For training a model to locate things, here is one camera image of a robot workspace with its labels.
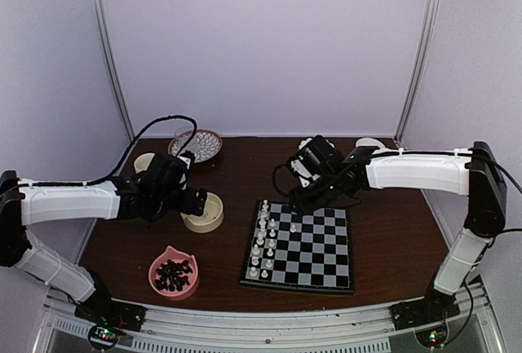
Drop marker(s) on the black white chessboard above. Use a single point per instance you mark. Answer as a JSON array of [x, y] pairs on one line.
[[315, 259]]

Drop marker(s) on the aluminium frame post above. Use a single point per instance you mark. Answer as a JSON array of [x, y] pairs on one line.
[[111, 68], [428, 26]]

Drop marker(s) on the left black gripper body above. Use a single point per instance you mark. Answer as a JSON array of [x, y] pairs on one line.
[[167, 202]]

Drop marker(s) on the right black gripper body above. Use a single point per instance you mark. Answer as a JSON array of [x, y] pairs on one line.
[[326, 193]]

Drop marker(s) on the white chess bishop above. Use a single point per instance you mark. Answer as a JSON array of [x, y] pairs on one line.
[[263, 219]]

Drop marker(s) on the cream cat-ear bowl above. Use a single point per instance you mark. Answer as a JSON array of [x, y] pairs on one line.
[[213, 215]]

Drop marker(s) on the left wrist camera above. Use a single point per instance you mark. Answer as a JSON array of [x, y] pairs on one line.
[[188, 158]]

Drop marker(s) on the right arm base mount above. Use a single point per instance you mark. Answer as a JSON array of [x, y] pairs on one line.
[[416, 313]]

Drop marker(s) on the left aluminium frame post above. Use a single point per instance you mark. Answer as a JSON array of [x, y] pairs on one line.
[[111, 68]]

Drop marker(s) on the clear drinking glass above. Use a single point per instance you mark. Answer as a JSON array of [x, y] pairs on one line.
[[185, 140]]

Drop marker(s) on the cream ribbed mug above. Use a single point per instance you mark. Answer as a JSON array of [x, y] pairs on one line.
[[142, 162]]

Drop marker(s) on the right aluminium frame post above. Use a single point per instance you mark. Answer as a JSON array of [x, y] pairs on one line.
[[428, 26]]

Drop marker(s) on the pile of black chess pieces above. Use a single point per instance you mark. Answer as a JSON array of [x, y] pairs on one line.
[[173, 276]]

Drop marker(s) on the small cream bowl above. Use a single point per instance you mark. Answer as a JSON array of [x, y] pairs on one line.
[[369, 142]]

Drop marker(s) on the white scalloped dish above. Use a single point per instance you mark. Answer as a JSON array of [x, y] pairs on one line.
[[318, 139]]

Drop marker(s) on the aluminium front rail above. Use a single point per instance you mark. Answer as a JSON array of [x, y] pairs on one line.
[[357, 329]]

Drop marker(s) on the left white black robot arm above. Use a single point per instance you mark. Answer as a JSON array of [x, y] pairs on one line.
[[25, 202]]

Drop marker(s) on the pink cat-ear bowl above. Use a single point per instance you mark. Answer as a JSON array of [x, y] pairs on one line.
[[171, 253]]

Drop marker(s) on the patterned ceramic plate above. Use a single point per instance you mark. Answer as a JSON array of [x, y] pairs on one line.
[[208, 142]]

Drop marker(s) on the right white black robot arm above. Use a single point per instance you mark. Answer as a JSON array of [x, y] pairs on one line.
[[471, 172]]

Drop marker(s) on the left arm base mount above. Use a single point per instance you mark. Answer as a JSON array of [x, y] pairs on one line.
[[117, 316]]

